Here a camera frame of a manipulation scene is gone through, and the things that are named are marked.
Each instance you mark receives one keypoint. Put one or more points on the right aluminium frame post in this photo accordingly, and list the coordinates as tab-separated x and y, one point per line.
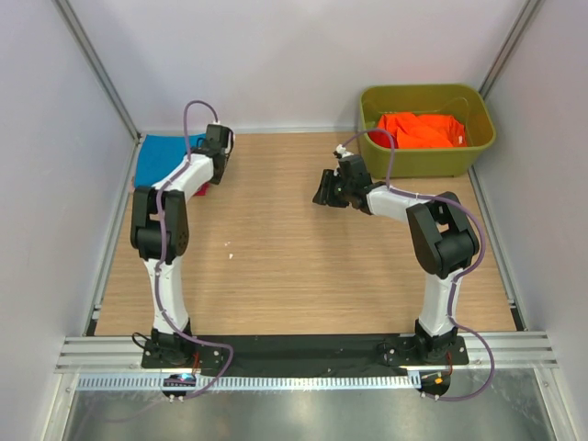
513	38

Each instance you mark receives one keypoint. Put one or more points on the red t shirt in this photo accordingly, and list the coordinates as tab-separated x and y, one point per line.
380	138

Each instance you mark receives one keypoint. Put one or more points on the orange t shirt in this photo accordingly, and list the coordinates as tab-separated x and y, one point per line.
423	131

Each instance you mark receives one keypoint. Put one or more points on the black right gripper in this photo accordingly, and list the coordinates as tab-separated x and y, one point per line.
333	189

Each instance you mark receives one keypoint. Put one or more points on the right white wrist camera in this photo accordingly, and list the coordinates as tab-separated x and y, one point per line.
341	152

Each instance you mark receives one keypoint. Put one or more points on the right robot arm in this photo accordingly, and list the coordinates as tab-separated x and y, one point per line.
444	242

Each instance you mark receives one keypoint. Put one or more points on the aluminium frame post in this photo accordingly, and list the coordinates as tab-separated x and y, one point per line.
513	38
86	47

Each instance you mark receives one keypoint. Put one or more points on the olive green plastic bin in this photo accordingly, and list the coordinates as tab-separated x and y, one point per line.
462	102

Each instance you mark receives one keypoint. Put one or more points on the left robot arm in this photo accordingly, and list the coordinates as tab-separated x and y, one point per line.
159	231

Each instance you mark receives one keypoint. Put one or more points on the white slotted cable duct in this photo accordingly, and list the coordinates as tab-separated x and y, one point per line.
183	382

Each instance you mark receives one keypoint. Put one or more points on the folded magenta t shirt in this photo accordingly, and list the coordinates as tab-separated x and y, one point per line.
202	191

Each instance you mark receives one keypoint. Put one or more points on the left aluminium frame post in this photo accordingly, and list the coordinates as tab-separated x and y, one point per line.
86	47

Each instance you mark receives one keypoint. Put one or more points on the aluminium front rail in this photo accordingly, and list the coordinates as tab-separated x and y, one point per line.
522	349

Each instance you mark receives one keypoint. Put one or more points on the blue t shirt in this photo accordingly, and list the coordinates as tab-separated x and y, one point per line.
158	157

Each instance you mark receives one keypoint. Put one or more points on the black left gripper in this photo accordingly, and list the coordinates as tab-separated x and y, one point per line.
220	165

